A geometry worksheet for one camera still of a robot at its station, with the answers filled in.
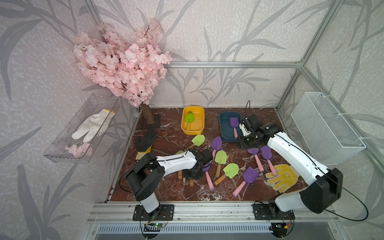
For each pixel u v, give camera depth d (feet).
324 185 1.29
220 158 3.06
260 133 1.80
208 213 2.47
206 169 2.87
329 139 2.03
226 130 3.65
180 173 2.74
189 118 3.78
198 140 3.34
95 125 2.22
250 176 2.78
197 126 3.63
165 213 2.37
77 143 1.99
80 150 1.94
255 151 3.06
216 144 3.25
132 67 2.32
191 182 2.64
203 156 2.27
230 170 2.86
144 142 3.25
